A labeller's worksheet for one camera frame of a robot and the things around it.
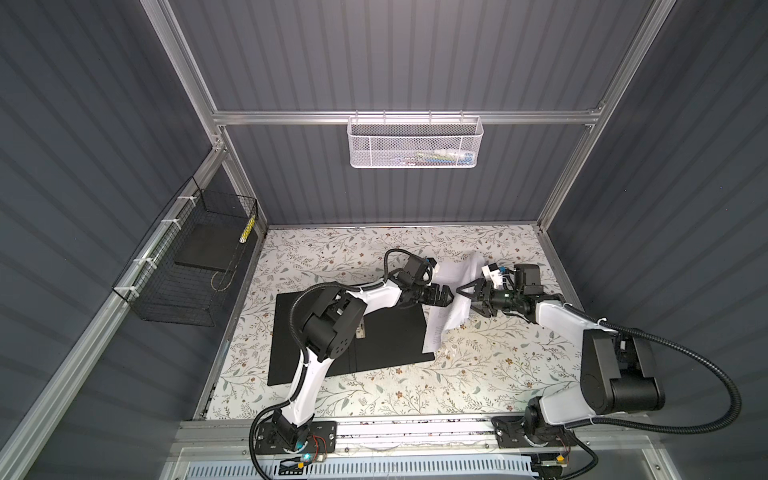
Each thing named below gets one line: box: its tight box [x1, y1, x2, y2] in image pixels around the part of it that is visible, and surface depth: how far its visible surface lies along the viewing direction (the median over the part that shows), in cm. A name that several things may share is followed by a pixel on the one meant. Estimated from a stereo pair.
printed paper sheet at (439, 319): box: [422, 294, 472, 353], surface depth 88 cm
